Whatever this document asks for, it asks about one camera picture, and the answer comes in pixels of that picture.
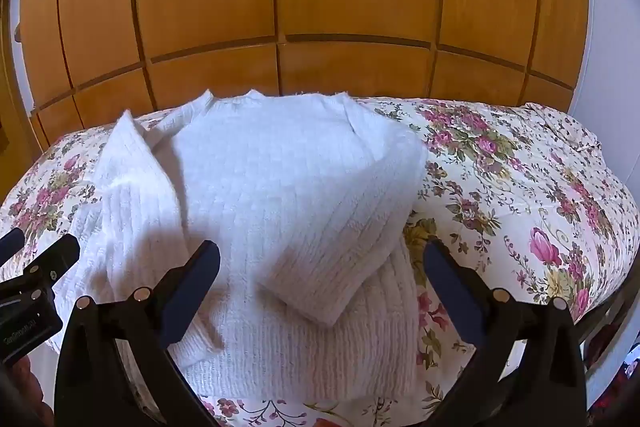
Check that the white knit sweater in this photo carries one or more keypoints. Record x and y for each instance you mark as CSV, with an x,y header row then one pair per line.
x,y
280,227

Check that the wooden wardrobe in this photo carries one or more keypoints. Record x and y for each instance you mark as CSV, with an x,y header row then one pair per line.
x,y
300,2

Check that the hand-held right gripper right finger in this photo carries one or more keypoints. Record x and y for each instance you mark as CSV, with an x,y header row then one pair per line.
x,y
452,299

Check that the red patterned cloth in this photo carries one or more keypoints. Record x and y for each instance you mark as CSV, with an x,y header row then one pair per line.
x,y
622,382

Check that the person's left forearm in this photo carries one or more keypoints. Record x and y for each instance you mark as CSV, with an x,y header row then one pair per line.
x,y
22,392

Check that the floral bedspread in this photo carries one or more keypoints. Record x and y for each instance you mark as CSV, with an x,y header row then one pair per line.
x,y
510,207

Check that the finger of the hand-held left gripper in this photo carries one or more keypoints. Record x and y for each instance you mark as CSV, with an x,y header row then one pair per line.
x,y
11,243
52,259

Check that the white bed base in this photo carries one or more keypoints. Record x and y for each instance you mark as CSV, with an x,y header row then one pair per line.
x,y
607,347

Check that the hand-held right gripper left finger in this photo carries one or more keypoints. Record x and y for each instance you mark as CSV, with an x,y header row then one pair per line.
x,y
192,292

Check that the wooden door frame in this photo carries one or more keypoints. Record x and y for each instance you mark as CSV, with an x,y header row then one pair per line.
x,y
9,97

